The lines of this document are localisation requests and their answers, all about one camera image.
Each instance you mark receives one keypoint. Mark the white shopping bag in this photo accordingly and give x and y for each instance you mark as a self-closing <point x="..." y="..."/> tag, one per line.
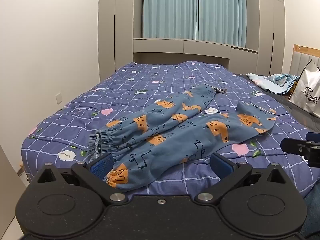
<point x="307" y="90"/>

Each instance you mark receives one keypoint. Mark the white wall socket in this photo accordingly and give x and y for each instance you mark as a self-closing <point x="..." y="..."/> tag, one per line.
<point x="58" y="97"/>

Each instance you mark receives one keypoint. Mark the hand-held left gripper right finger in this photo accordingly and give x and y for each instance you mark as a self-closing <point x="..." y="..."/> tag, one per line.
<point x="220" y="164"/>

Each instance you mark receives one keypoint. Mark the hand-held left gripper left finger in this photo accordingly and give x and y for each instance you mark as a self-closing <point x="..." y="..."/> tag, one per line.
<point x="101" y="165"/>

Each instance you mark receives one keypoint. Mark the person's blue trouser leg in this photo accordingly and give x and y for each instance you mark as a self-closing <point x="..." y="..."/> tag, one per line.
<point x="313" y="212"/>

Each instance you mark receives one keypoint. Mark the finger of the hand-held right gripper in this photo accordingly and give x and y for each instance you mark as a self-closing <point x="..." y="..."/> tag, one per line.
<point x="313" y="137"/>
<point x="291" y="145"/>

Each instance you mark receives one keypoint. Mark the beige built-in wardrobe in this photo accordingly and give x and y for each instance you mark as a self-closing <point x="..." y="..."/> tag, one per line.
<point x="120" y="35"/>

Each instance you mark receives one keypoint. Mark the dark grey bed sheet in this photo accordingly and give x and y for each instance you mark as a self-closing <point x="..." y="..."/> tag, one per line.
<point x="285" y="106"/>

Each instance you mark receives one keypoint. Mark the purple checked floral quilt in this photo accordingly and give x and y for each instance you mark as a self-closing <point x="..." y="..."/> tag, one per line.
<point x="117" y="100"/>

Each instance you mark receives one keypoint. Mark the light blue blanket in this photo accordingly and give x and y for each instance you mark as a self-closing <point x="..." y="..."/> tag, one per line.
<point x="272" y="81"/>

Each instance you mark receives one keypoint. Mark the blue pants with orange print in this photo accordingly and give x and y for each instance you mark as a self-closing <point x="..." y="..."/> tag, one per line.
<point x="160" y="132"/>

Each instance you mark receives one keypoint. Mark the wooden padded headboard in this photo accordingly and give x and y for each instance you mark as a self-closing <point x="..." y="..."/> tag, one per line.
<point x="301" y="57"/>

